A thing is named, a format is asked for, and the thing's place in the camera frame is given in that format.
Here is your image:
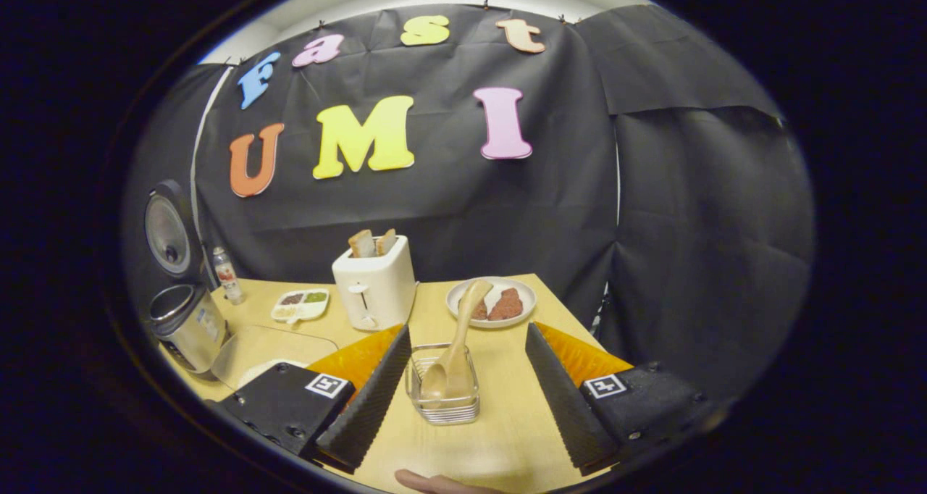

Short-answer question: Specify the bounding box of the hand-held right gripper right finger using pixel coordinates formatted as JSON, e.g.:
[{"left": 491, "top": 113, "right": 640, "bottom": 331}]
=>
[{"left": 525, "top": 322, "right": 714, "bottom": 477}]

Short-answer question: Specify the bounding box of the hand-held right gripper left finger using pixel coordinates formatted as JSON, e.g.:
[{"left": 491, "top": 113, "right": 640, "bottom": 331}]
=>
[{"left": 215, "top": 325, "right": 412, "bottom": 474}]

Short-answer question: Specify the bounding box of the wire chopstick holder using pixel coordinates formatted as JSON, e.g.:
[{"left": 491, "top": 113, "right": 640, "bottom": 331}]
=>
[{"left": 405, "top": 343, "right": 481, "bottom": 426}]

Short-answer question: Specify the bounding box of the wooden spoon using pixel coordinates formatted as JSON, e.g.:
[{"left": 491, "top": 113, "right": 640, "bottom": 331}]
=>
[{"left": 420, "top": 280, "right": 494, "bottom": 408}]

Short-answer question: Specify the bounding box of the black and silver rice cooker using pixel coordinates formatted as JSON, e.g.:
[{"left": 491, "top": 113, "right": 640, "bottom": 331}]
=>
[{"left": 143, "top": 180, "right": 229, "bottom": 374}]

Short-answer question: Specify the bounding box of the clear plastic container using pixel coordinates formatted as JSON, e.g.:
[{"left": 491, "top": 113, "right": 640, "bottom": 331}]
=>
[{"left": 210, "top": 325, "right": 339, "bottom": 391}]

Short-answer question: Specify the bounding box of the white round plate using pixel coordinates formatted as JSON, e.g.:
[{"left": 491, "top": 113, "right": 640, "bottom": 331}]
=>
[{"left": 445, "top": 276, "right": 537, "bottom": 329}]

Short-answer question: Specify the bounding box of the white divided condiment dish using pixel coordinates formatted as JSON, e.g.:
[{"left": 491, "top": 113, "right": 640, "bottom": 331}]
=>
[{"left": 270, "top": 288, "right": 331, "bottom": 325}]

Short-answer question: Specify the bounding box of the white toaster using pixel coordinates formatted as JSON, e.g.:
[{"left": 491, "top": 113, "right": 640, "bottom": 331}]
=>
[{"left": 332, "top": 235, "right": 419, "bottom": 332}]

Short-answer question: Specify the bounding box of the small clear bottle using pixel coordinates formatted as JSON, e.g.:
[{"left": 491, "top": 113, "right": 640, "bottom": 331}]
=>
[{"left": 212, "top": 246, "right": 246, "bottom": 305}]

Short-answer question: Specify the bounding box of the black backdrop cloth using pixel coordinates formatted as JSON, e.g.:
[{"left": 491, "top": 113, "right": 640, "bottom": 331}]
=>
[{"left": 123, "top": 3, "right": 815, "bottom": 401}]

